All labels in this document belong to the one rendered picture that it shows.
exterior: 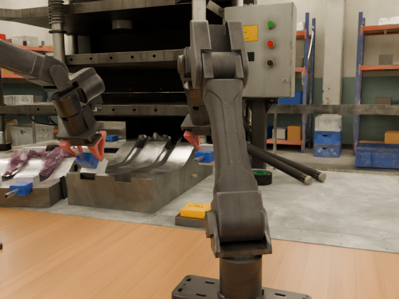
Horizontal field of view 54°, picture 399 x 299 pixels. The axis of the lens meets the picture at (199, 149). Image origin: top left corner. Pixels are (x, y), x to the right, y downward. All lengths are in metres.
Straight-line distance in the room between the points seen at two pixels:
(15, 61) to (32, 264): 0.42
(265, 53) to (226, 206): 1.26
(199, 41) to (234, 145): 0.19
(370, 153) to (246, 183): 4.01
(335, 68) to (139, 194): 6.40
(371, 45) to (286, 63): 5.80
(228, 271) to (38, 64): 0.61
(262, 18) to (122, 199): 1.06
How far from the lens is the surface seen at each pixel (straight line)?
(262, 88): 1.75
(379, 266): 0.78
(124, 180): 1.07
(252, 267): 0.57
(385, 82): 7.46
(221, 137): 0.60
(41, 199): 1.13
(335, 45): 7.25
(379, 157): 4.57
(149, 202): 1.00
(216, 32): 0.74
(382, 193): 1.27
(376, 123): 7.48
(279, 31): 1.76
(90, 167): 1.07
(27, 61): 0.92
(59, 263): 0.79
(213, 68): 0.66
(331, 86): 7.22
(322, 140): 6.59
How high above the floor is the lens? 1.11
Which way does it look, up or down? 9 degrees down
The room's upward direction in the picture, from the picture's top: 1 degrees counter-clockwise
